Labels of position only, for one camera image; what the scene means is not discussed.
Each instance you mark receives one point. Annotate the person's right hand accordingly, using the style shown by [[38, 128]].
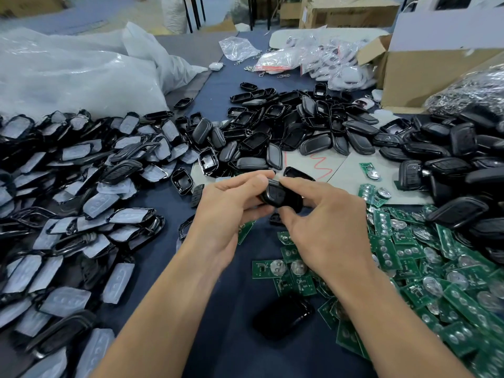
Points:
[[327, 236]]

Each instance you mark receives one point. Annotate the person's left hand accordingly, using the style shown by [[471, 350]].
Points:
[[224, 216]]

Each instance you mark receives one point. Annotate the small glossy black shell cover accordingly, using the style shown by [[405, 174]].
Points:
[[298, 173]]

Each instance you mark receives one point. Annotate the lone glossy black shell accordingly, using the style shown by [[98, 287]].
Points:
[[282, 315]]

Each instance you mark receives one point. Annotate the pile of black shell halves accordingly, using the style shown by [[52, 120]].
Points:
[[303, 126]]

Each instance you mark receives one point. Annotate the pile of green circuit boards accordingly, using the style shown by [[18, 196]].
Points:
[[457, 303]]

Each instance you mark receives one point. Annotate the pile of shells with pads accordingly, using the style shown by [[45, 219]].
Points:
[[75, 197]]

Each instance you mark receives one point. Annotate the pile of assembled black fobs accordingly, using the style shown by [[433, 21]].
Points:
[[464, 173]]

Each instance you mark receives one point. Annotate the person's left forearm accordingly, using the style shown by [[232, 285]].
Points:
[[157, 323]]

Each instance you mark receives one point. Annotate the person's right forearm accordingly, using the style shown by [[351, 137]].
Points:
[[398, 334]]

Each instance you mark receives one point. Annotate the black rubber button pad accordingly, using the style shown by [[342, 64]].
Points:
[[275, 220]]

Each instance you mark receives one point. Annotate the small white object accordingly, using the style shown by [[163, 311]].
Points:
[[216, 66]]

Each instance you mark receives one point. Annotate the clear bag with red label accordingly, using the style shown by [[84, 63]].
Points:
[[279, 61]]

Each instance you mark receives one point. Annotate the small crumpled clear plastic bag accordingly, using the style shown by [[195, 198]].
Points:
[[239, 48]]

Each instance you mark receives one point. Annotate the heap of clear parts bags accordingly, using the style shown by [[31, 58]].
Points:
[[342, 67]]

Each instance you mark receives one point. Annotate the large open cardboard box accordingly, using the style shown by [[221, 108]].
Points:
[[437, 78]]

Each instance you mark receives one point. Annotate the large white plastic bag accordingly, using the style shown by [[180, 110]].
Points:
[[83, 71]]

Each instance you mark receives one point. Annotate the clear bag of metal parts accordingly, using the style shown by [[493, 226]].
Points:
[[472, 94]]

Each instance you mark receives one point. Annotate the white sack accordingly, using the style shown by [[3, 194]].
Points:
[[175, 13]]

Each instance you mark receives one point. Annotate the brown cardboard box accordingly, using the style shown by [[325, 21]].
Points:
[[350, 11]]

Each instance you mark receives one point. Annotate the tan cardboard box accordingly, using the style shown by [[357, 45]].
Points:
[[31, 4]]

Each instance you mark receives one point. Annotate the black metal table frame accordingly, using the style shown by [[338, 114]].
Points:
[[189, 11]]

